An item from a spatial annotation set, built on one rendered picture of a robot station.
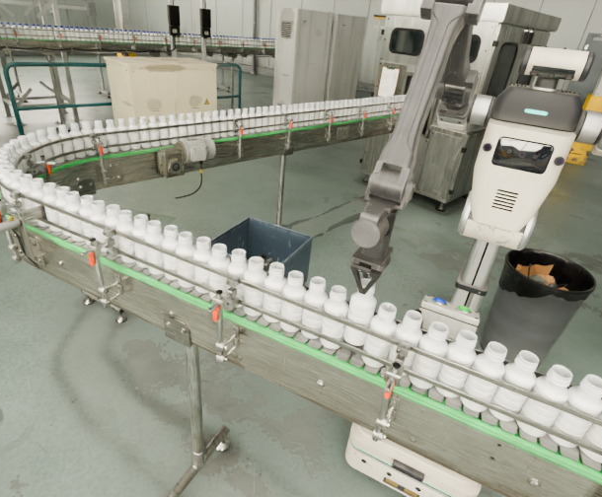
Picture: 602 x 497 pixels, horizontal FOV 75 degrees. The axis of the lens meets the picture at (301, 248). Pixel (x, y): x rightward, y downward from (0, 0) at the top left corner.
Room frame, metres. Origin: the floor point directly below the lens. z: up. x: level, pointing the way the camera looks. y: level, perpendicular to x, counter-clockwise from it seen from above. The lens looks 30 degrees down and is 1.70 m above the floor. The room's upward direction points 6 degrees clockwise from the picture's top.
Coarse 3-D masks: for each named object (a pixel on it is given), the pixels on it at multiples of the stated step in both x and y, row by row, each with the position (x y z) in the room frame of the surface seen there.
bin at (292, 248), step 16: (240, 224) 1.47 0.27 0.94; (256, 224) 1.52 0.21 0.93; (272, 224) 1.49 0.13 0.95; (224, 240) 1.37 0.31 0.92; (240, 240) 1.47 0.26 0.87; (256, 240) 1.52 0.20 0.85; (272, 240) 1.49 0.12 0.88; (288, 240) 1.46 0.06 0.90; (304, 240) 1.43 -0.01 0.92; (272, 256) 1.48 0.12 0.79; (288, 256) 1.24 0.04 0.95; (304, 256) 1.36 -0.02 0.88; (288, 272) 1.24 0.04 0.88; (304, 272) 1.38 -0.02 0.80
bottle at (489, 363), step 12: (492, 348) 0.63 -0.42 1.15; (504, 348) 0.61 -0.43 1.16; (480, 360) 0.61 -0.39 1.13; (492, 360) 0.59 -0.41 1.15; (480, 372) 0.59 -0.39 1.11; (492, 372) 0.58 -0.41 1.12; (504, 372) 0.59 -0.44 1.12; (468, 384) 0.61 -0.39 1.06; (480, 384) 0.59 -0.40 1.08; (492, 384) 0.58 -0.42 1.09; (480, 396) 0.58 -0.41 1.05; (468, 408) 0.59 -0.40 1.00; (480, 408) 0.58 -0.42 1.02
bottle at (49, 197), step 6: (48, 186) 1.17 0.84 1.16; (54, 186) 1.19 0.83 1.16; (48, 192) 1.17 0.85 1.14; (54, 192) 1.18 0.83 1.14; (42, 198) 1.17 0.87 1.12; (48, 198) 1.16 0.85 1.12; (54, 198) 1.17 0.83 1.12; (54, 204) 1.17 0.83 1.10; (48, 210) 1.16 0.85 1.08; (54, 210) 1.16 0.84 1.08; (48, 216) 1.16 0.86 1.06; (54, 216) 1.16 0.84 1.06; (54, 222) 1.16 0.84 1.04; (54, 228) 1.16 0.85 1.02
